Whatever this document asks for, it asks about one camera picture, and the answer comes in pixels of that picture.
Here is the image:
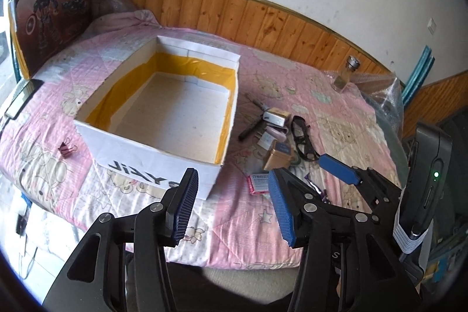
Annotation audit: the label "white cardboard box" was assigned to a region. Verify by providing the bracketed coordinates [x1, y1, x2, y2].
[74, 35, 241, 202]

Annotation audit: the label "clear plastic bag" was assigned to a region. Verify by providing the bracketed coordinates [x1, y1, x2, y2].
[351, 71, 406, 137]
[88, 0, 128, 24]

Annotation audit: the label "black pen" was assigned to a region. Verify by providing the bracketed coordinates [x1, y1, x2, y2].
[238, 116, 266, 142]

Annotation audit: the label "brown robot toy box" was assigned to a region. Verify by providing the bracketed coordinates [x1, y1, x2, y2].
[9, 0, 92, 73]

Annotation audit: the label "black glasses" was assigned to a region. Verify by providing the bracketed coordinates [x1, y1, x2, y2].
[290, 116, 319, 163]

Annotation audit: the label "wooden wall panelling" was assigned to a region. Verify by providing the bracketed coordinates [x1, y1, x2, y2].
[108, 0, 468, 137]

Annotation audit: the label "red and white packet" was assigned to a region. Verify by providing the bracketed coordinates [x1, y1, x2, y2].
[249, 172, 272, 194]

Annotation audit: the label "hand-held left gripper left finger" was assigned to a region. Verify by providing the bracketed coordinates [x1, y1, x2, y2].
[44, 168, 200, 312]

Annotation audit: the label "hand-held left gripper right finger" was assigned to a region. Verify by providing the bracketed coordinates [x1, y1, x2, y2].
[268, 168, 421, 312]

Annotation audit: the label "gold tin box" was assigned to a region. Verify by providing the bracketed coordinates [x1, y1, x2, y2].
[264, 141, 293, 172]

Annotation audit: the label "blue boards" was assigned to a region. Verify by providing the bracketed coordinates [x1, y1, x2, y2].
[402, 45, 436, 104]

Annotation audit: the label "black phone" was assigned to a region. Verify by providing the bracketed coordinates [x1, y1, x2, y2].
[5, 79, 44, 120]

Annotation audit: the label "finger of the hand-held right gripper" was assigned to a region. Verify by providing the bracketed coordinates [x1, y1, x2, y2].
[318, 154, 403, 225]

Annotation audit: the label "pink printed blanket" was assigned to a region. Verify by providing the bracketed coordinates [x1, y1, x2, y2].
[0, 10, 403, 267]

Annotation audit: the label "white and yellow pack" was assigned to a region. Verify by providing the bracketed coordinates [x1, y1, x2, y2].
[262, 108, 291, 128]

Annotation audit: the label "glass bottle with metal cap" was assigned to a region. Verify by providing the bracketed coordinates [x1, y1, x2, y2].
[332, 55, 361, 93]

